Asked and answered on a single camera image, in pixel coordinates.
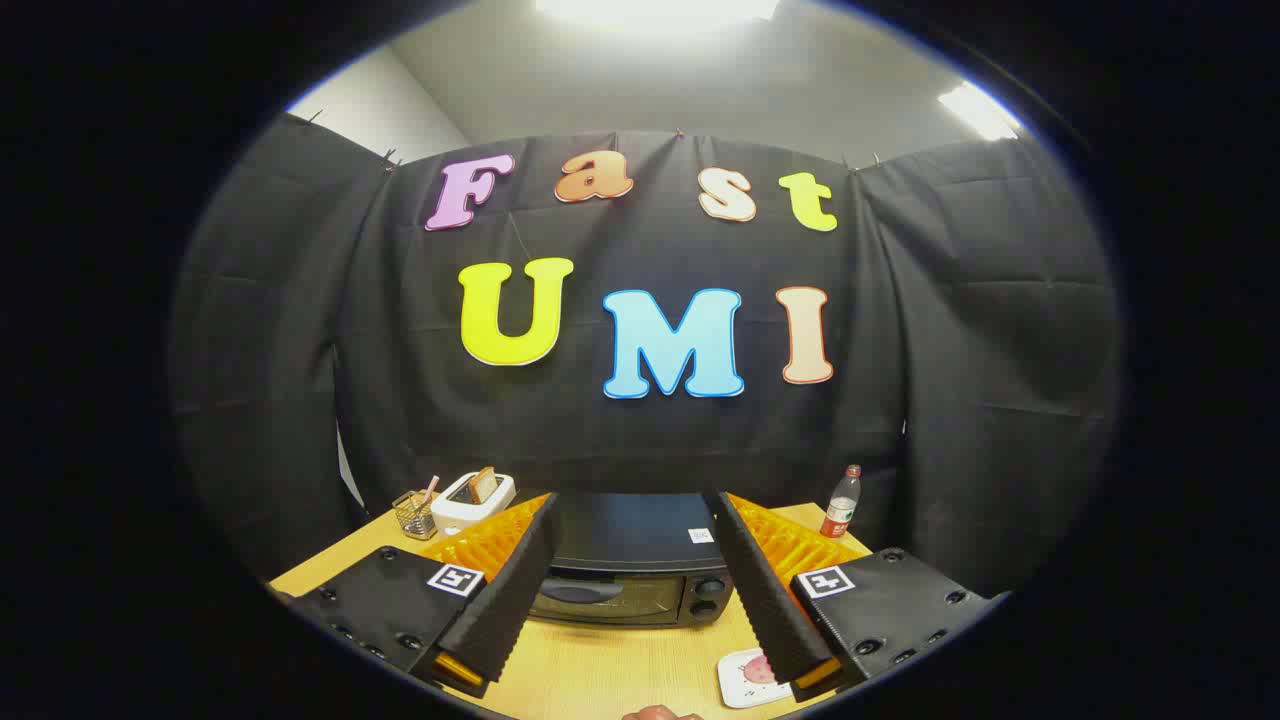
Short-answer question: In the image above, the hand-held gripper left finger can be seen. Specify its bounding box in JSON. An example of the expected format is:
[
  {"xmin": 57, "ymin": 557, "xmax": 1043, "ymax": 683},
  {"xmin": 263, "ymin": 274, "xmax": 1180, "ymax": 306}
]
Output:
[{"xmin": 288, "ymin": 492, "xmax": 561, "ymax": 699}]

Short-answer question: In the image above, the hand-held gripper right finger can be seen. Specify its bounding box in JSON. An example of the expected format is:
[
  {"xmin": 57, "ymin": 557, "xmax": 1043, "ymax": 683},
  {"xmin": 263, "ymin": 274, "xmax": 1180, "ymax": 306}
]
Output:
[{"xmin": 716, "ymin": 490, "xmax": 1001, "ymax": 701}]

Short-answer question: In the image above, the white food tray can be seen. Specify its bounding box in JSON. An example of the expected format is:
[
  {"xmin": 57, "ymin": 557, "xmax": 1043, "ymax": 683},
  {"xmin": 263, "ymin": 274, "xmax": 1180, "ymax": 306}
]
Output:
[{"xmin": 717, "ymin": 648, "xmax": 801, "ymax": 709}]

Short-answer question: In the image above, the glass toaster oven door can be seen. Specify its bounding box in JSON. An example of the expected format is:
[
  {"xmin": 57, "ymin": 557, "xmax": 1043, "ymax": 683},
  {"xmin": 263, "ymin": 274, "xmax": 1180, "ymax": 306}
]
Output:
[{"xmin": 530, "ymin": 572, "xmax": 691, "ymax": 627}]

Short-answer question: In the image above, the black toaster oven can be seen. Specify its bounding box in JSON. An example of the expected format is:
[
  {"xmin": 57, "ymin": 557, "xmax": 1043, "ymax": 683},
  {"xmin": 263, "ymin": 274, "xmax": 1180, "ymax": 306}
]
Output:
[{"xmin": 530, "ymin": 492, "xmax": 736, "ymax": 629}]

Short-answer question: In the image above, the white toaster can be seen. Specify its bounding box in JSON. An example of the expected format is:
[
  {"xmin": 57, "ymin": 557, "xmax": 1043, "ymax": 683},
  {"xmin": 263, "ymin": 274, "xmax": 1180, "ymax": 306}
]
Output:
[{"xmin": 430, "ymin": 472, "xmax": 517, "ymax": 537}]

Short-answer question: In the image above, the clear water bottle red label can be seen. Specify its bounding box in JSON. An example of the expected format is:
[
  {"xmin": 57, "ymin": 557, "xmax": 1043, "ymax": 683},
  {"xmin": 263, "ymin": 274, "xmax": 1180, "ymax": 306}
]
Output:
[{"xmin": 820, "ymin": 464, "xmax": 863, "ymax": 539}]

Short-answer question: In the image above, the black backdrop cloth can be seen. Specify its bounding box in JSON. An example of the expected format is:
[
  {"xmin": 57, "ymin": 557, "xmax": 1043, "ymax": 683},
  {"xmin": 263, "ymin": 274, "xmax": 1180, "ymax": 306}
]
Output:
[{"xmin": 170, "ymin": 112, "xmax": 1121, "ymax": 601}]

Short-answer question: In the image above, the ceiling light panel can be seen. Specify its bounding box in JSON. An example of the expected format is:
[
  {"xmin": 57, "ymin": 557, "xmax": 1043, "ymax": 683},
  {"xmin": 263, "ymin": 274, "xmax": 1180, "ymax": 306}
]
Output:
[
  {"xmin": 938, "ymin": 80, "xmax": 1023, "ymax": 141},
  {"xmin": 535, "ymin": 0, "xmax": 781, "ymax": 26}
]

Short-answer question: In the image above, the metal wire basket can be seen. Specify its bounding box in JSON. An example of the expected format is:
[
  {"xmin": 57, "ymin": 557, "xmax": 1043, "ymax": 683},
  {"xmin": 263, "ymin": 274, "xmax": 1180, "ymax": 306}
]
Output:
[{"xmin": 392, "ymin": 490, "xmax": 439, "ymax": 541}]

